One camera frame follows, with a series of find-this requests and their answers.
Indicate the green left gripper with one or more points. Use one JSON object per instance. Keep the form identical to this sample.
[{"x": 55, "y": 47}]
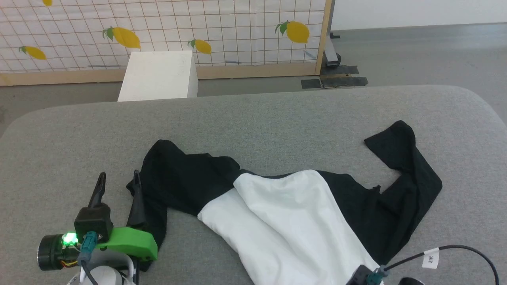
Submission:
[{"x": 132, "y": 241}]

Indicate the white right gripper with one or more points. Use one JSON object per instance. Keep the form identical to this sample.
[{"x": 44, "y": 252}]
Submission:
[{"x": 410, "y": 282}]

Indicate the black and white garment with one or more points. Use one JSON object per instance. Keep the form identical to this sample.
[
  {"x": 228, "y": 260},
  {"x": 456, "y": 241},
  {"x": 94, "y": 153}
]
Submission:
[{"x": 285, "y": 213}]

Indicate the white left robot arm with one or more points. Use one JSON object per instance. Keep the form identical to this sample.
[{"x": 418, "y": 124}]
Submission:
[{"x": 105, "y": 275}]

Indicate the white box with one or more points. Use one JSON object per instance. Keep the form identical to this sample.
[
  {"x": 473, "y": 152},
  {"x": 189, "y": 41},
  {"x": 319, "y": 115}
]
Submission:
[{"x": 158, "y": 77}]

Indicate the grey fabric sofa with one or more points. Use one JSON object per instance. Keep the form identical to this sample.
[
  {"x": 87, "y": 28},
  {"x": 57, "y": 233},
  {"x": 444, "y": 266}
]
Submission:
[{"x": 277, "y": 118}]

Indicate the lemon print grid cloth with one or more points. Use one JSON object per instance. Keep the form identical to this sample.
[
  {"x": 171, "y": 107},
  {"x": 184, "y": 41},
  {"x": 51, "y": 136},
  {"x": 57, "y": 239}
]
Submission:
[{"x": 237, "y": 27}]

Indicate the black floor plate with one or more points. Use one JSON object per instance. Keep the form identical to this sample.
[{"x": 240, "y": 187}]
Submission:
[{"x": 336, "y": 81}]

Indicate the grey metal screen foot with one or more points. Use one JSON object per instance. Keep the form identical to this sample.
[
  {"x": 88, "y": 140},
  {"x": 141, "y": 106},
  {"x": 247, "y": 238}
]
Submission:
[{"x": 331, "y": 55}]

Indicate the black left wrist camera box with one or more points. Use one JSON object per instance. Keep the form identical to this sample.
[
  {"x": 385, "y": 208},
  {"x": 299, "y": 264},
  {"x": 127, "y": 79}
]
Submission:
[{"x": 94, "y": 221}]

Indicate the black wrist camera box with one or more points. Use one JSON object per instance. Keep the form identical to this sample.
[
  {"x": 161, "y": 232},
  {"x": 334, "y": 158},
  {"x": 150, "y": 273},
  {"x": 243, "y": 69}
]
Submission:
[
  {"x": 360, "y": 277},
  {"x": 94, "y": 221}
]

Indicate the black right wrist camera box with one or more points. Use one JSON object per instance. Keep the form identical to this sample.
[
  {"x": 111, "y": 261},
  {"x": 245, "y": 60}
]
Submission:
[{"x": 360, "y": 277}]

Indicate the wooden screen frame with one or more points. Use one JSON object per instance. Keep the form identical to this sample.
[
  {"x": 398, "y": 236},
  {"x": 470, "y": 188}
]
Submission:
[{"x": 237, "y": 71}]

